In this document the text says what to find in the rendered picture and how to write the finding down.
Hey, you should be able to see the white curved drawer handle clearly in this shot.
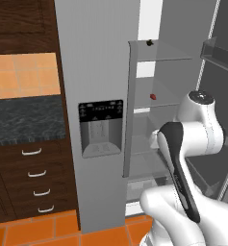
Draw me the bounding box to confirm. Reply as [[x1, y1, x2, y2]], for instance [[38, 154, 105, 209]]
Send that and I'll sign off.
[[21, 147, 43, 157], [27, 169, 48, 179], [33, 188, 52, 197], [38, 205, 56, 214]]

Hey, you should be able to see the grey fridge body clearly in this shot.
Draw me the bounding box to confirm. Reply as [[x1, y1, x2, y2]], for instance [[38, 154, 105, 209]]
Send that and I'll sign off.
[[124, 0, 219, 219]]

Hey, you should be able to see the grey fridge door with dispenser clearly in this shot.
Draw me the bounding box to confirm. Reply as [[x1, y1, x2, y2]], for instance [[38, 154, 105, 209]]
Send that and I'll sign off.
[[53, 0, 141, 235]]

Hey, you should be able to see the grey fridge door handle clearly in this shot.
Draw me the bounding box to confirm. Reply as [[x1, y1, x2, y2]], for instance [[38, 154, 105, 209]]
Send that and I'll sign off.
[[122, 40, 139, 179]]

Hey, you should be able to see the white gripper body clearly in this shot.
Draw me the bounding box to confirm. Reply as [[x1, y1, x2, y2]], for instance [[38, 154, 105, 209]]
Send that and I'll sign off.
[[149, 129, 162, 150]]

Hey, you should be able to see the dark wooden wall cupboard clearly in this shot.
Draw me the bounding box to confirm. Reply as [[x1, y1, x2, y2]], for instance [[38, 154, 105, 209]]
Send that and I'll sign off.
[[0, 0, 61, 56]]

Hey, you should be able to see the clear fridge door bin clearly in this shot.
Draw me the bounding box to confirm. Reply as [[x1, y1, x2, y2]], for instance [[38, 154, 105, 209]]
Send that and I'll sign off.
[[199, 36, 228, 76]]

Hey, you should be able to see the glass fridge shelf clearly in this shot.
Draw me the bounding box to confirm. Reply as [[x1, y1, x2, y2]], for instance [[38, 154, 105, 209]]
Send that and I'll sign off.
[[133, 91, 184, 110], [135, 39, 194, 63]]

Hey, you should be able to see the dark wooden drawer front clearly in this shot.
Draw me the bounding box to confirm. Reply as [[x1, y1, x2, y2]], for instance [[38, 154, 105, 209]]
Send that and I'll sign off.
[[0, 182, 76, 204], [3, 199, 78, 223], [0, 160, 73, 185], [0, 140, 70, 165]]

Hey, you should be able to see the grey open fridge door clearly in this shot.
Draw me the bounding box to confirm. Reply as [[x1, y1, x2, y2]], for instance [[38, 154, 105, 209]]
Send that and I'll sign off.
[[186, 0, 228, 205]]

